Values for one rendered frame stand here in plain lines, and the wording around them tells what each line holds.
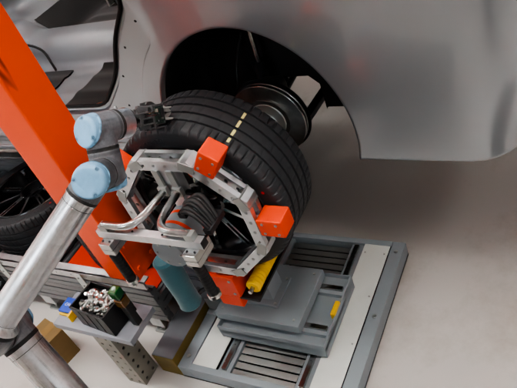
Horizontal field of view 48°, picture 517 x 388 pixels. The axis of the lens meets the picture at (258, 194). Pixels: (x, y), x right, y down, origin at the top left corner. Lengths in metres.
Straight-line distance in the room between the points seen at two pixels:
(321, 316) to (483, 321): 0.64
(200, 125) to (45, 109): 0.52
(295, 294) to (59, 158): 1.09
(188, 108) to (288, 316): 0.97
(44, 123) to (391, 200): 1.77
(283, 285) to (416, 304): 0.57
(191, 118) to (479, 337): 1.40
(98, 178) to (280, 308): 1.17
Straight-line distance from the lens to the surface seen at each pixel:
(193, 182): 2.03
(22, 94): 2.00
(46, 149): 2.06
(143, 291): 2.66
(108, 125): 1.67
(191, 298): 2.21
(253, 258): 2.02
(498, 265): 2.71
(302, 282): 2.50
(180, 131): 1.85
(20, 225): 3.25
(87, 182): 1.53
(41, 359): 1.90
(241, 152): 1.80
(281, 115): 2.28
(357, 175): 3.26
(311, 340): 2.42
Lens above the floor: 2.06
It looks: 38 degrees down
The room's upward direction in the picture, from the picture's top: 23 degrees counter-clockwise
